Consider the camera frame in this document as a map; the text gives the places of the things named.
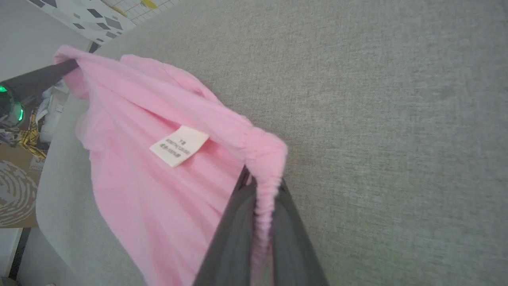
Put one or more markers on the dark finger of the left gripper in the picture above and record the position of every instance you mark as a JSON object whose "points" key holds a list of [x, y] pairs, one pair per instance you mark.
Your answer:
{"points": [[35, 81]]}

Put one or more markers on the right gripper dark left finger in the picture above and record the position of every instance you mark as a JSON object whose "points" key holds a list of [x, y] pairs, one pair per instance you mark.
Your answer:
{"points": [[234, 246]]}

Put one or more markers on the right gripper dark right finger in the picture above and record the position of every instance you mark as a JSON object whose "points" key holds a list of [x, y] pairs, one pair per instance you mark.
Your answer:
{"points": [[291, 250]]}

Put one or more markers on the pink garment with white label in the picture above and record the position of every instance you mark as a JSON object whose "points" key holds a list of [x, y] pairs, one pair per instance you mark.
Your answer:
{"points": [[158, 198]]}

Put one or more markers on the left black cylinder with light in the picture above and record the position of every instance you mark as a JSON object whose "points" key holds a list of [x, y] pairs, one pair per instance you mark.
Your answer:
{"points": [[10, 111]]}

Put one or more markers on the yellow plaid cloth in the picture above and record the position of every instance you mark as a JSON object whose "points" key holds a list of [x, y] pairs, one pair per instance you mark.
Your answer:
{"points": [[33, 137]]}

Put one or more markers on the white panel with grey squares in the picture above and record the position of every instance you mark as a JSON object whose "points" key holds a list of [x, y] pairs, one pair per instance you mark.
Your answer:
{"points": [[91, 20]]}

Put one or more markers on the brown cardboard with swirl print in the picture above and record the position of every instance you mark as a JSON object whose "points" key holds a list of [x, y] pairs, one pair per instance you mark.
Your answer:
{"points": [[16, 190]]}

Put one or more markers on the lemon print partition screen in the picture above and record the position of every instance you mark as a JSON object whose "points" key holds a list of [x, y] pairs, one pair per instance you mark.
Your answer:
{"points": [[139, 10]]}

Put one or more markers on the grey fabric sofa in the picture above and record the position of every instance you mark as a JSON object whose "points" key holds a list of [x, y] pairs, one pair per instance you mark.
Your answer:
{"points": [[377, 119]]}

